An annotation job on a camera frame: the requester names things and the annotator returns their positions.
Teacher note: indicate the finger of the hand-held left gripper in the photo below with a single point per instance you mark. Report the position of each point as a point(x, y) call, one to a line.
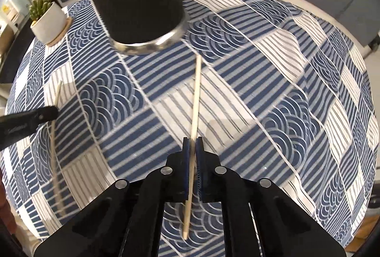
point(46, 116)

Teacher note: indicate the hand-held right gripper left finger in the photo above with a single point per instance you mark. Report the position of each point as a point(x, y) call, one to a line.
point(186, 169)

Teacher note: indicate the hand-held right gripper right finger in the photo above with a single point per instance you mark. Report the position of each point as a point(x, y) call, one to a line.
point(201, 169)

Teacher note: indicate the wooden chopstick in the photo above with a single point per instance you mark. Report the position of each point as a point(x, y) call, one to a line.
point(196, 102)
point(52, 150)

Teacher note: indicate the wooden saucer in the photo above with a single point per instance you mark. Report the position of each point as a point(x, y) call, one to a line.
point(63, 31)

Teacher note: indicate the white plant pot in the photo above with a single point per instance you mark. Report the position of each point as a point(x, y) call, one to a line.
point(49, 22)

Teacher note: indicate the blue patterned tablecloth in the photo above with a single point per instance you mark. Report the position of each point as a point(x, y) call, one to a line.
point(267, 96)

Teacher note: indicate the green succulent plant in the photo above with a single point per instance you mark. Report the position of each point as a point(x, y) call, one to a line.
point(40, 6)

